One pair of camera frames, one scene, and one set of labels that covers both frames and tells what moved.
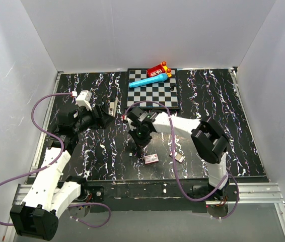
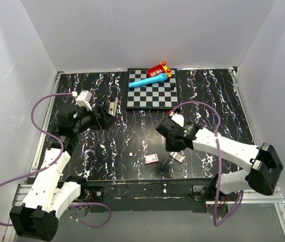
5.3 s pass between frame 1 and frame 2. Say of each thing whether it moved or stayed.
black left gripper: stayed
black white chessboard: stayed
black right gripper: moved
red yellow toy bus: stayed
